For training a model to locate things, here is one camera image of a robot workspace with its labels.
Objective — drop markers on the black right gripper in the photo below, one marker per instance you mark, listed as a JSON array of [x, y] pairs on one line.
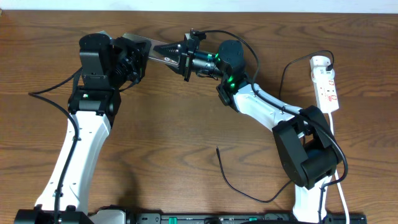
[[185, 55]]

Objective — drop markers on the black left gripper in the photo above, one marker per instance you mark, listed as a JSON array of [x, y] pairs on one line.
[[140, 59]]

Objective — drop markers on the bronze Galaxy smartphone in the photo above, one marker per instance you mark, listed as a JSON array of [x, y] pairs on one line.
[[153, 55]]

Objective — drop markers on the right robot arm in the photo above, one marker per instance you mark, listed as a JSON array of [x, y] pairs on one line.
[[307, 148]]

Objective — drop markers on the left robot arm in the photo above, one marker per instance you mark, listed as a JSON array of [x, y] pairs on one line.
[[106, 64]]

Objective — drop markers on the white USB charger adapter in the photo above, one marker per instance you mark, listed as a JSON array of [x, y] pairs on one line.
[[320, 63]]

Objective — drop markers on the white power strip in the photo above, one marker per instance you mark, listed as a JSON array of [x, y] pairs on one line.
[[325, 89]]

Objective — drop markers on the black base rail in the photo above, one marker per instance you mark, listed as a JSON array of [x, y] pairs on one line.
[[202, 218]]

